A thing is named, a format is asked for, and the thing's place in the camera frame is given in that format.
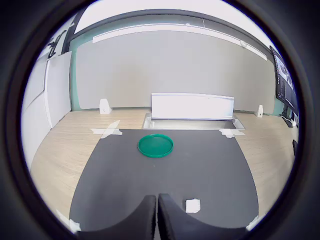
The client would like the small white plastic terminal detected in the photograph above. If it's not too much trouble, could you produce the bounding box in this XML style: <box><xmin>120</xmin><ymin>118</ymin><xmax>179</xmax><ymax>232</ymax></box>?
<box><xmin>184</xmin><ymin>198</ymin><xmax>202</xmax><ymax>214</ymax></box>

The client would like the black computer monitor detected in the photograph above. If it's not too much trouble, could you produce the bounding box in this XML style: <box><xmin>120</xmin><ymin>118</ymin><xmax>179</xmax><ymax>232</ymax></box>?
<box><xmin>269</xmin><ymin>45</ymin><xmax>300</xmax><ymax>115</ymax></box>

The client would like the dark grey mat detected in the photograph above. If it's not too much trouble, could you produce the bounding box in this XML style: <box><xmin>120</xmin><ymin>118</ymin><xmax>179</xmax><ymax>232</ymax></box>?
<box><xmin>68</xmin><ymin>128</ymin><xmax>260</xmax><ymax>232</ymax></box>

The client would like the round green lid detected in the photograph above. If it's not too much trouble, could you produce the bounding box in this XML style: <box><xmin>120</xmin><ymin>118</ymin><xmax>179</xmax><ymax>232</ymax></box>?
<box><xmin>137</xmin><ymin>133</ymin><xmax>175</xmax><ymax>160</ymax></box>

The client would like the grey partition panel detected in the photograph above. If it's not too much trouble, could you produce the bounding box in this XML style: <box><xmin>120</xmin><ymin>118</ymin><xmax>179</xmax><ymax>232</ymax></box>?
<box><xmin>74</xmin><ymin>34</ymin><xmax>276</xmax><ymax>113</ymax></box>

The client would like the white tape cross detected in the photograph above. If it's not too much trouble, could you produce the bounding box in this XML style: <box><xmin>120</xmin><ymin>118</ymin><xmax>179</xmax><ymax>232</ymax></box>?
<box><xmin>218</xmin><ymin>128</ymin><xmax>247</xmax><ymax>139</ymax></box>
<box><xmin>89</xmin><ymin>119</ymin><xmax>124</xmax><ymax>140</ymax></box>
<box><xmin>55</xmin><ymin>209</ymin><xmax>82</xmax><ymax>235</ymax></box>
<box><xmin>245</xmin><ymin>214</ymin><xmax>266</xmax><ymax>232</ymax></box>

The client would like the silver cable duct box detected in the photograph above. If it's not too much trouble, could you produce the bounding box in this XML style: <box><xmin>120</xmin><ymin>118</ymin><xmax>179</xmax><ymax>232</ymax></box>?
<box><xmin>141</xmin><ymin>92</ymin><xmax>247</xmax><ymax>131</ymax></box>

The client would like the white partition panel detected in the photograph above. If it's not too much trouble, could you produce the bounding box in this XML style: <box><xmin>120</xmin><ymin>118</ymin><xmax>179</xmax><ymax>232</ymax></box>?
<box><xmin>20</xmin><ymin>50</ymin><xmax>74</xmax><ymax>131</ymax></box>

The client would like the white rail on partition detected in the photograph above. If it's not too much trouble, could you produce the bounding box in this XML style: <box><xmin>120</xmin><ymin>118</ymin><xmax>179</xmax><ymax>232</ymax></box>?
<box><xmin>92</xmin><ymin>24</ymin><xmax>269</xmax><ymax>61</ymax></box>

